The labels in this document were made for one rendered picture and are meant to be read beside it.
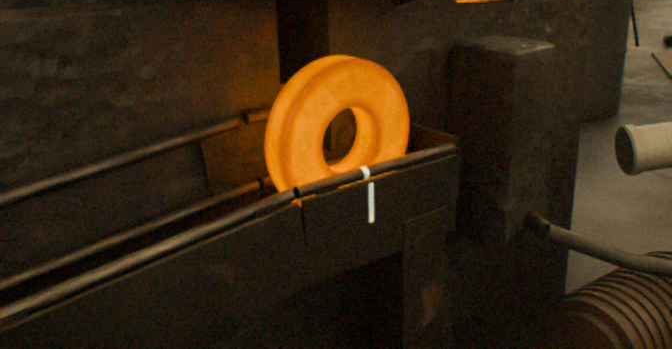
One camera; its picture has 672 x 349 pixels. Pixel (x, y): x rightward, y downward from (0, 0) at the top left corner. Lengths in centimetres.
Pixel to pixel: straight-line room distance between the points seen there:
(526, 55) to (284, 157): 29
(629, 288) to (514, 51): 30
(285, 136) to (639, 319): 44
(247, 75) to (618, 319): 47
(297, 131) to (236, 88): 8
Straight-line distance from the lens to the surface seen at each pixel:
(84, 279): 55
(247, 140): 68
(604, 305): 83
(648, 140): 88
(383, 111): 68
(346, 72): 64
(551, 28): 97
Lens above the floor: 94
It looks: 19 degrees down
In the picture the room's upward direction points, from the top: 1 degrees counter-clockwise
